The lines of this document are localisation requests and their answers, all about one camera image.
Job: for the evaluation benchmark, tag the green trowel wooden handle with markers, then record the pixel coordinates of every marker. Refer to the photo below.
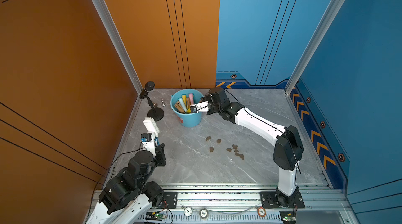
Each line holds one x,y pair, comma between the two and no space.
179,108

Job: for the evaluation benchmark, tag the lime trowel yellow handle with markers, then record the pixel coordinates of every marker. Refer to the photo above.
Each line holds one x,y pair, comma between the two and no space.
184,99

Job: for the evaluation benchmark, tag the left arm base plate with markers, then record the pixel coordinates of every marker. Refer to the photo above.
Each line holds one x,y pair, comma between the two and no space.
169,200

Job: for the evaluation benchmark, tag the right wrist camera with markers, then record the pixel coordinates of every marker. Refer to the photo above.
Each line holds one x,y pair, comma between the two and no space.
199,107

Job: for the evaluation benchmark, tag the white cleaning brush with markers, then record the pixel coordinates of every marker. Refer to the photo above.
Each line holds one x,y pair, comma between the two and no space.
151,126

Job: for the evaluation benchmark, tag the black microphone on stand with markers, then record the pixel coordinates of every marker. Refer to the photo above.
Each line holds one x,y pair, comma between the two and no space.
155,112

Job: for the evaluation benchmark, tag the green trowel brown handle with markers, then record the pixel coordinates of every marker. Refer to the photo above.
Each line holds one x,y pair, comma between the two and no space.
188,102

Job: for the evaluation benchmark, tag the light blue plastic bucket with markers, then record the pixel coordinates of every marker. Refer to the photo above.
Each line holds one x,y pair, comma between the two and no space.
187,120

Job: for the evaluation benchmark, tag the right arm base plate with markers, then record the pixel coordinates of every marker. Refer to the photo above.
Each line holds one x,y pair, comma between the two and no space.
280,200

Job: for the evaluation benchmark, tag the light blue trowel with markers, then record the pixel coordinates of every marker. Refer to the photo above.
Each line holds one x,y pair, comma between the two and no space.
183,105

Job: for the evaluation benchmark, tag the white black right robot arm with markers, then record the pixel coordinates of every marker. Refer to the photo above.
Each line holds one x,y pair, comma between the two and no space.
288,147

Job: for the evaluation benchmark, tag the purple trowel pink handle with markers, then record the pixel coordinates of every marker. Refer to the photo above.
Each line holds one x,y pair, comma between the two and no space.
191,98

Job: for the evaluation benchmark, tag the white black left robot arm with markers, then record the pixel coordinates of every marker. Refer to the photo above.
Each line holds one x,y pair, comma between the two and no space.
129,194

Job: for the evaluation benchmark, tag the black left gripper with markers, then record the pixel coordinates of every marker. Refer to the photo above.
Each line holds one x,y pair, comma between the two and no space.
160,154

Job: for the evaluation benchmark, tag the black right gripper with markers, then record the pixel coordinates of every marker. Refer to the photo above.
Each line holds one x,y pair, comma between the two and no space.
210,112

